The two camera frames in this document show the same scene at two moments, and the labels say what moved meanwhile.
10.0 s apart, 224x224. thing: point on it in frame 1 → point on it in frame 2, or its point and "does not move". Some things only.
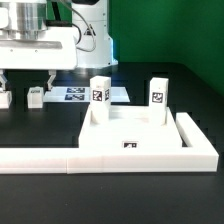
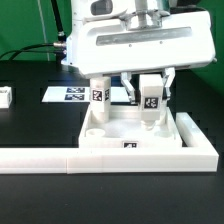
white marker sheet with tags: (83, 94) does not move
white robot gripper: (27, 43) → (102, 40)
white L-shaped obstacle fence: (201, 156) does not move
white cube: (100, 99) does not move
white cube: (5, 99) does not move
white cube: (35, 97) → (151, 93)
